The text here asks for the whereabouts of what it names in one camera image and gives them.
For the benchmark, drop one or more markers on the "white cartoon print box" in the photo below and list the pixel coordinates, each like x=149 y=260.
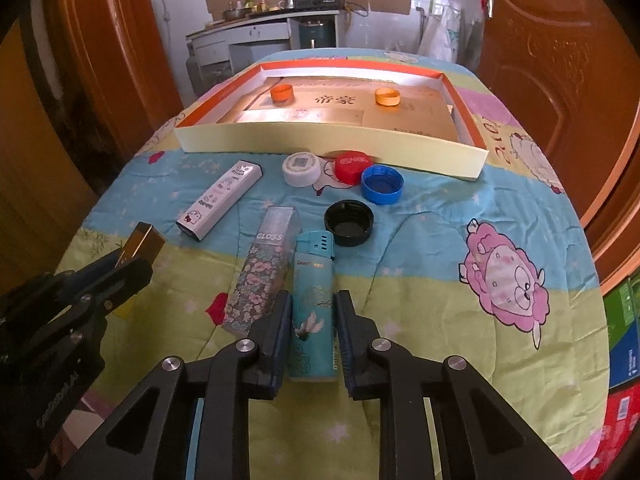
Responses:
x=220 y=200

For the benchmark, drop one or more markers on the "blue cardboard carton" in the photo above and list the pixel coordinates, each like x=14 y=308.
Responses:
x=626 y=362

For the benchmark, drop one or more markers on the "gold lipstick box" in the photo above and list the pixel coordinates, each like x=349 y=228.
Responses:
x=143 y=239

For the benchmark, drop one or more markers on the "black gas stove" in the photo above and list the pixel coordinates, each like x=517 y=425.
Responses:
x=320 y=1

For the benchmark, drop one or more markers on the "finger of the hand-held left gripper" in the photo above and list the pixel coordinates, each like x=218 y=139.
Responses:
x=95 y=265
x=125 y=282

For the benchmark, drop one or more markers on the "dark wooden cabinet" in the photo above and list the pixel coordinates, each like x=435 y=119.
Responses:
x=35 y=160

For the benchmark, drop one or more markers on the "brown wooden door frame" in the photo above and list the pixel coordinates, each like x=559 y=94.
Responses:
x=110 y=60

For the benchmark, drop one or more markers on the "kitchen counter cabinet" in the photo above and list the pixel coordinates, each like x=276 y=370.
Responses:
x=250 y=40

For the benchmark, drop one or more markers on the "black bottle cap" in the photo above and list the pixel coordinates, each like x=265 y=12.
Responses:
x=348 y=222

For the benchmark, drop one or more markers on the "brown wooden door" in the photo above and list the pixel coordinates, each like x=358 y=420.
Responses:
x=560 y=85

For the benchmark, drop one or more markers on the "blue bottle cap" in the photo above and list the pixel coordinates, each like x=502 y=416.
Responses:
x=381 y=185

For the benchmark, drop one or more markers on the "teal lighter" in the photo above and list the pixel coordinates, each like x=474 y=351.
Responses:
x=313 y=285

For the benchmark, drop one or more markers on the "metal pot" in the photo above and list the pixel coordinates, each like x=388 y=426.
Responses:
x=235 y=14

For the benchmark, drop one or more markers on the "white plastic bags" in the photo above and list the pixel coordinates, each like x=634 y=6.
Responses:
x=447 y=35

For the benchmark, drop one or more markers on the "red cardboard carton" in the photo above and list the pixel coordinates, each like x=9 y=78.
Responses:
x=620 y=422

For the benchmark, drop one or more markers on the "gold cardboard liner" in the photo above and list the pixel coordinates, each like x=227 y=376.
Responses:
x=340 y=112

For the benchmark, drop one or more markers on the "light orange bottle cap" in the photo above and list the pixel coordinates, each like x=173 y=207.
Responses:
x=387 y=96

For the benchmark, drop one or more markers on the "red bottle cap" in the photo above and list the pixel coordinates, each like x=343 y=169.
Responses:
x=351 y=164

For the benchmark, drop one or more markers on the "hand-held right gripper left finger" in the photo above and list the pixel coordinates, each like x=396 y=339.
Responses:
x=281 y=342

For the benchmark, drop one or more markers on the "floral lip gloss box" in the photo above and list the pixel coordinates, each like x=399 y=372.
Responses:
x=261 y=272

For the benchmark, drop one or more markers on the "white bottle cap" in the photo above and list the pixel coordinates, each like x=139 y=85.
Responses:
x=301 y=167

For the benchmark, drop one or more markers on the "metal mug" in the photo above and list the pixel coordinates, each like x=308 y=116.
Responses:
x=286 y=3

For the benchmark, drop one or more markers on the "orange-edged cardboard box tray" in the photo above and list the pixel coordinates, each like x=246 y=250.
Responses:
x=320 y=147

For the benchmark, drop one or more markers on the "dark orange bottle cap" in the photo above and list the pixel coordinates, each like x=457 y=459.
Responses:
x=282 y=94

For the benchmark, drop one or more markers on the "dark green air fryer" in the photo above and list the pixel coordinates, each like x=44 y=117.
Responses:
x=317 y=34

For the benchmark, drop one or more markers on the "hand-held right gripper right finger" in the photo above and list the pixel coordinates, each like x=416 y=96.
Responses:
x=345 y=342

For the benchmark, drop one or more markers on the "grey gas cylinder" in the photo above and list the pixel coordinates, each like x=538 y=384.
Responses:
x=193 y=70

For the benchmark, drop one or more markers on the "green cardboard carton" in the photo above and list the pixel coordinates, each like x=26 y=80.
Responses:
x=624 y=315

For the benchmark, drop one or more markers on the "cartoon sheep printed blanket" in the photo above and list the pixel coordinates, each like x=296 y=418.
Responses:
x=440 y=280

